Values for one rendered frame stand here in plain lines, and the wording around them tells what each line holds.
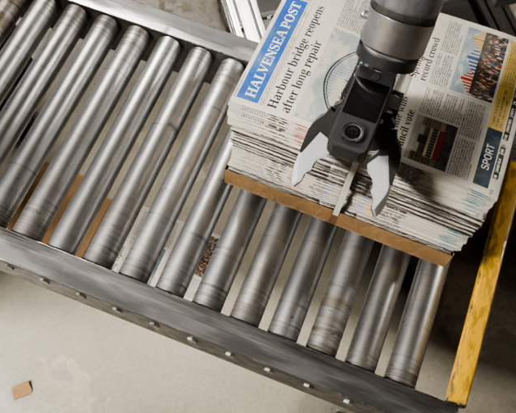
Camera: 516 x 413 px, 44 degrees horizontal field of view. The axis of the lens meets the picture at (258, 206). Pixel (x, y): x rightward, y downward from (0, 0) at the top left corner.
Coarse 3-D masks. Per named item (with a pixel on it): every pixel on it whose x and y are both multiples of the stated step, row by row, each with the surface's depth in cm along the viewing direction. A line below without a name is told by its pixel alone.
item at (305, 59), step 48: (288, 0) 93; (336, 0) 94; (288, 48) 89; (336, 48) 90; (240, 96) 85; (288, 96) 85; (336, 96) 86; (240, 144) 93; (288, 144) 87; (288, 192) 99
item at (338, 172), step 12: (396, 84) 88; (408, 84) 88; (396, 96) 86; (336, 156) 86; (372, 156) 83; (336, 168) 89; (348, 168) 87; (360, 168) 86; (336, 180) 91; (360, 180) 89; (324, 192) 96; (336, 192) 94; (348, 192) 94; (360, 192) 91; (324, 204) 98; (336, 204) 97; (348, 204) 96; (360, 204) 94
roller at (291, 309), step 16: (320, 224) 105; (304, 240) 105; (320, 240) 104; (304, 256) 103; (320, 256) 104; (304, 272) 102; (320, 272) 104; (288, 288) 102; (304, 288) 101; (288, 304) 100; (304, 304) 101; (272, 320) 101; (288, 320) 99; (304, 320) 101; (288, 336) 98
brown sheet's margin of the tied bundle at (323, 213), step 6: (318, 210) 100; (324, 210) 99; (330, 210) 98; (318, 216) 101; (324, 216) 101; (330, 216) 100; (336, 216) 99; (342, 216) 98; (348, 216) 98; (330, 222) 101; (336, 222) 101; (342, 222) 100; (348, 222) 99; (348, 228) 101
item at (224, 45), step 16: (32, 0) 126; (64, 0) 122; (80, 0) 121; (96, 0) 121; (112, 0) 121; (128, 0) 122; (96, 16) 122; (112, 16) 120; (128, 16) 120; (144, 16) 120; (160, 16) 120; (176, 16) 120; (160, 32) 119; (176, 32) 119; (192, 32) 119; (208, 32) 119; (224, 32) 119; (112, 48) 131; (208, 48) 118; (224, 48) 118; (240, 48) 118; (176, 64) 127; (208, 80) 128; (512, 144) 112
